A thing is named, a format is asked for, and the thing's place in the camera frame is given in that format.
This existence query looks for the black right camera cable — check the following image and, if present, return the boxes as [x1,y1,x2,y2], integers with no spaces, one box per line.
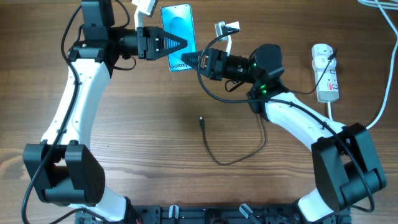
[197,27,376,214]

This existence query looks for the white power strip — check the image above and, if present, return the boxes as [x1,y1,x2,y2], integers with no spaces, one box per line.
[312,44,340,103]

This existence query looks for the white power strip cord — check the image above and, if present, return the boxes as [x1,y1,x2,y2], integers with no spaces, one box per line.
[326,0,398,130]

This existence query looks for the black camera cable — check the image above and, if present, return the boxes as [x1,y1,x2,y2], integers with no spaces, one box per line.
[21,0,131,224]
[197,27,376,214]

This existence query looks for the white cables at corner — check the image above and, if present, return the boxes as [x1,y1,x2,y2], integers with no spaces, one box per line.
[356,0,398,11]

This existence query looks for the black left camera cable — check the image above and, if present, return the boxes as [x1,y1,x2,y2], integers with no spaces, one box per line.
[21,0,131,224]

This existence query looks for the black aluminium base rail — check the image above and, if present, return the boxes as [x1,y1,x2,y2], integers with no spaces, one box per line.
[74,203,352,224]

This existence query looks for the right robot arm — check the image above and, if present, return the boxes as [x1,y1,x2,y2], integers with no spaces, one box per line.
[182,44,386,223]

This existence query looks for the white USB charger plug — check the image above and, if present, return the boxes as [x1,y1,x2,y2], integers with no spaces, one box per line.
[312,55,336,72]

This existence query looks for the black USB charging cable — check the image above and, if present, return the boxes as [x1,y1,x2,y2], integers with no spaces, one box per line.
[198,47,338,166]

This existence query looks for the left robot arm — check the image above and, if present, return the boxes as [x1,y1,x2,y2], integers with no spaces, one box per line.
[22,0,187,223]

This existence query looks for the blue Galaxy smartphone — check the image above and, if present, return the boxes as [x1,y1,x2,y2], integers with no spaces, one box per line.
[160,4,197,72]

